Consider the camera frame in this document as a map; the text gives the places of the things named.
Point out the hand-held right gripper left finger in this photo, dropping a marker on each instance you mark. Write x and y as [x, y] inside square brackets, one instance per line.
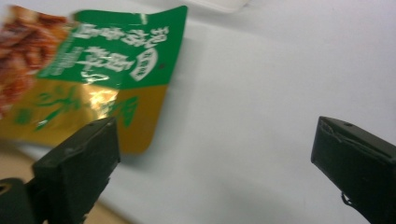
[74, 168]

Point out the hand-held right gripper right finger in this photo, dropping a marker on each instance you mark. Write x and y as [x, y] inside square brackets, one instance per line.
[358, 161]

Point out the green and yellow snack packet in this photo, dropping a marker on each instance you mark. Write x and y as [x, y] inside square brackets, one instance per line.
[102, 71]

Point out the white container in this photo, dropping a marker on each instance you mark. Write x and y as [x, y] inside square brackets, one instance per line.
[218, 4]

